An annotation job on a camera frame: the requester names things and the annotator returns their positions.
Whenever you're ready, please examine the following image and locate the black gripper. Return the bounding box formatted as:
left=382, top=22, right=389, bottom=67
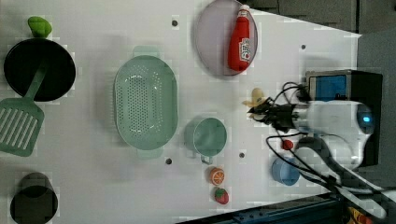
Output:
left=248, top=104, right=295, bottom=133

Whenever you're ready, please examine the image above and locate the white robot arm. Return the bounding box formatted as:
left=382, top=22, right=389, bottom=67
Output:
left=248, top=99, right=395, bottom=223

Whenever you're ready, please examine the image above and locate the black silver toaster oven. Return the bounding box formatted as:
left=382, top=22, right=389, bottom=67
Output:
left=305, top=70, right=383, bottom=167

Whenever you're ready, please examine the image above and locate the small red toy fruit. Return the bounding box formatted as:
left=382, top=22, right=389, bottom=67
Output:
left=281, top=140, right=294, bottom=150

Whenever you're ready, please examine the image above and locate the blue cup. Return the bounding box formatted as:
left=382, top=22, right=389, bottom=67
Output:
left=271, top=157, right=300, bottom=186

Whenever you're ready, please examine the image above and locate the green mug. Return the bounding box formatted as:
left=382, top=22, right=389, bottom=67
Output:
left=184, top=118, right=228, bottom=165

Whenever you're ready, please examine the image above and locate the red ketchup bottle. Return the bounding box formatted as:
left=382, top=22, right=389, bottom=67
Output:
left=228, top=5, right=251, bottom=72

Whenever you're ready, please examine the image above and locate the toy orange slice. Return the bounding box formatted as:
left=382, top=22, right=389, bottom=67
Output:
left=209, top=168, right=225, bottom=186

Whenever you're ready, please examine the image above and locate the toy strawberry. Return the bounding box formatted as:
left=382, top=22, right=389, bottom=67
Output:
left=214, top=188, right=229, bottom=204

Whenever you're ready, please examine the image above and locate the purple round plate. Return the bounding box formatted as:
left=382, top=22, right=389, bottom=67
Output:
left=194, top=0, right=258, bottom=76

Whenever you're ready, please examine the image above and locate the green oval colander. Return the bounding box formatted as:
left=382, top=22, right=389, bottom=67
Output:
left=113, top=46, right=178, bottom=160

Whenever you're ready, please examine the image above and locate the yellow red object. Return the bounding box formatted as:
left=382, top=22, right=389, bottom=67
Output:
left=346, top=207, right=374, bottom=224

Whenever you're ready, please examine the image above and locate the green toy pepper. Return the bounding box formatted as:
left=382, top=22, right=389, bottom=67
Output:
left=28, top=16, right=52, bottom=38

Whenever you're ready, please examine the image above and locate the green slotted spatula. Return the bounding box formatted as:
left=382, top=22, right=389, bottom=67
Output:
left=0, top=63, right=48, bottom=157

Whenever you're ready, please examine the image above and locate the black cylinder cup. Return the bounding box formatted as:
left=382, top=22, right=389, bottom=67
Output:
left=10, top=173, right=58, bottom=224

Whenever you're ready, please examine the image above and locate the black frying pan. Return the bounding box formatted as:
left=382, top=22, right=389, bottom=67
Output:
left=4, top=38, right=76, bottom=102

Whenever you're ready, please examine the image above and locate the black usb connector cable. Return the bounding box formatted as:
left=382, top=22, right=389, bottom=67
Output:
left=273, top=81, right=311, bottom=105

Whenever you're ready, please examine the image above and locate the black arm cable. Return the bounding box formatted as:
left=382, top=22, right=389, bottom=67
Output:
left=265, top=132, right=396, bottom=195

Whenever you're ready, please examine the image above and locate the blue metal frame rail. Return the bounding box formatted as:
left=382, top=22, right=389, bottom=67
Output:
left=177, top=193, right=344, bottom=224

